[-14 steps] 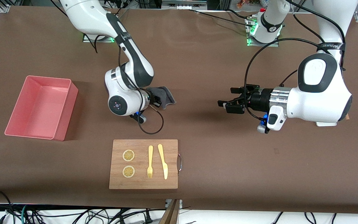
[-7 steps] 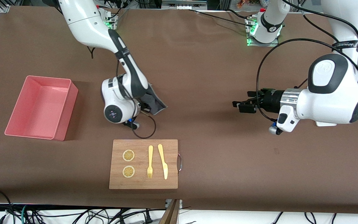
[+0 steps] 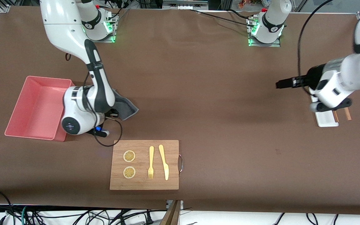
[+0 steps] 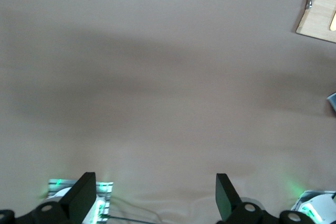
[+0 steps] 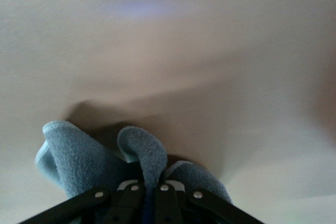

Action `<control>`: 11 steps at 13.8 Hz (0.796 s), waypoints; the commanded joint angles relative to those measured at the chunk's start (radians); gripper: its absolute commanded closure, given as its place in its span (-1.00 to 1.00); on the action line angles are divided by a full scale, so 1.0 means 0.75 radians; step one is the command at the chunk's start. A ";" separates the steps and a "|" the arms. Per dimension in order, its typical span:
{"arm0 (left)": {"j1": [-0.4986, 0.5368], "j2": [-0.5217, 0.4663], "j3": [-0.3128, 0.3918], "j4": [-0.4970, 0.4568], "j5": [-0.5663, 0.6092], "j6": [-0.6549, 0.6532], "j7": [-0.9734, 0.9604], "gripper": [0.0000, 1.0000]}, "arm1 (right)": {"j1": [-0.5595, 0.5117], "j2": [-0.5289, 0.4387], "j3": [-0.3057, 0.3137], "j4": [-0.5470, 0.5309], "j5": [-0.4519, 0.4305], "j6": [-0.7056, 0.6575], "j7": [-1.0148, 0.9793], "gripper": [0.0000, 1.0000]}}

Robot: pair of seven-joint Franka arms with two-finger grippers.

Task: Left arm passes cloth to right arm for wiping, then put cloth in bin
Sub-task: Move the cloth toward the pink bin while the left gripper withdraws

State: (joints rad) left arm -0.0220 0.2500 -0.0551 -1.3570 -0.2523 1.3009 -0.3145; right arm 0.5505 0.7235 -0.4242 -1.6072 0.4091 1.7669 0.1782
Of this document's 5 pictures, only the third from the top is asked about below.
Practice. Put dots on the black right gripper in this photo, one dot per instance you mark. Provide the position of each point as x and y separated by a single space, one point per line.
112 111

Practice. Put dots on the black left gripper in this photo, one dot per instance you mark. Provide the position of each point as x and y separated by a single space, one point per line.
313 76

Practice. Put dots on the grey and pink cloth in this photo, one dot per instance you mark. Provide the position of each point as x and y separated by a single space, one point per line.
125 107

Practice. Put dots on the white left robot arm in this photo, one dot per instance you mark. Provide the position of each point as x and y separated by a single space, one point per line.
355 72

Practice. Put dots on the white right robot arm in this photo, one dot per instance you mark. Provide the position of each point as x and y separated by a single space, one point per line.
64 28

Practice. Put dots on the lemon slice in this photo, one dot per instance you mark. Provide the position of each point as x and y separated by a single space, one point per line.
129 172
129 156

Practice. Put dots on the white rectangular tray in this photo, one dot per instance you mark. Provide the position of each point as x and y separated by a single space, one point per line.
325 120

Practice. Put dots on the yellow plastic fork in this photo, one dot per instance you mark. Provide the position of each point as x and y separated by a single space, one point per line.
151 156

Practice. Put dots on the yellow plastic knife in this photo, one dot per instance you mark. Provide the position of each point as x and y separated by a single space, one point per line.
164 162

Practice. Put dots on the pink plastic bin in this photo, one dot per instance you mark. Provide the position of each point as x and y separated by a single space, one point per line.
36 106

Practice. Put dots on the wooden cutting board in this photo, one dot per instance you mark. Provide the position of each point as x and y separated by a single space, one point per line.
142 184

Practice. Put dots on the orange background item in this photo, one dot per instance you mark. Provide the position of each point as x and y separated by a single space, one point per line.
244 3

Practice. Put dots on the black power plug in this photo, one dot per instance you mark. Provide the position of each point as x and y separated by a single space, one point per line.
149 219

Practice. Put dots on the white power strip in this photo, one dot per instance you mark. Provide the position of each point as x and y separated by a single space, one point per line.
184 6

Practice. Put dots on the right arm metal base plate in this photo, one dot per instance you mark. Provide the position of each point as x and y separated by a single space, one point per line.
111 39

